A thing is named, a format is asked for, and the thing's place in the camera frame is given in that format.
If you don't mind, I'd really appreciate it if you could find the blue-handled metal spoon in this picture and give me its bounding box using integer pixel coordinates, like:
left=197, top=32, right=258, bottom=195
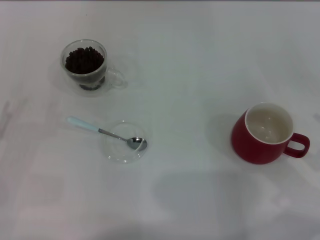
left=66, top=116, right=148, bottom=152

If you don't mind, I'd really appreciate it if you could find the red mug with white interior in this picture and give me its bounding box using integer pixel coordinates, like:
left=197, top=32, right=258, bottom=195
left=230, top=101, right=311, bottom=165

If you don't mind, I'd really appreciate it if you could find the dark coffee beans pile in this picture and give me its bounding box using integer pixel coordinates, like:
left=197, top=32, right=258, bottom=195
left=64, top=46, right=106, bottom=91

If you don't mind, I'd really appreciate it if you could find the clear glass saucer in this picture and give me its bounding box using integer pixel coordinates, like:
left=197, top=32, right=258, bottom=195
left=103, top=119, right=148, bottom=165

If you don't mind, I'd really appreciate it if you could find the clear double-wall glass cup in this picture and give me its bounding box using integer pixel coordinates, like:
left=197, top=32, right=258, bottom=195
left=61, top=39, right=127, bottom=98

